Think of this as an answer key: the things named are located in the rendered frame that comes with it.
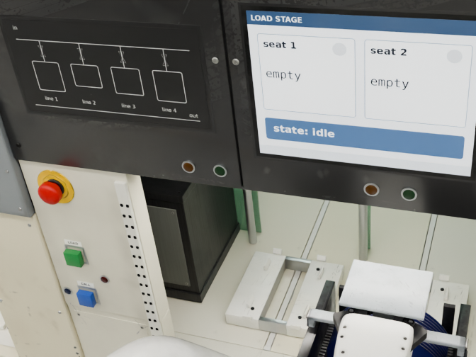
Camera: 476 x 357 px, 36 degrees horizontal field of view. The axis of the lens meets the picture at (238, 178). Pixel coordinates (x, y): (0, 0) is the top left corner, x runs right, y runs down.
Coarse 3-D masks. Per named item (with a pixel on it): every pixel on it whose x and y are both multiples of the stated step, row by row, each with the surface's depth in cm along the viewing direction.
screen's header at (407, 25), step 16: (256, 16) 90; (272, 16) 89; (288, 16) 88; (304, 16) 88; (320, 16) 87; (336, 16) 86; (352, 16) 86; (368, 16) 85; (416, 32) 84; (432, 32) 83; (448, 32) 83; (464, 32) 82
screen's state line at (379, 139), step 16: (272, 128) 99; (288, 128) 98; (304, 128) 97; (320, 128) 96; (336, 128) 95; (352, 128) 95; (368, 128) 94; (336, 144) 97; (352, 144) 96; (368, 144) 95; (384, 144) 94; (400, 144) 94; (416, 144) 93; (432, 144) 92; (448, 144) 91
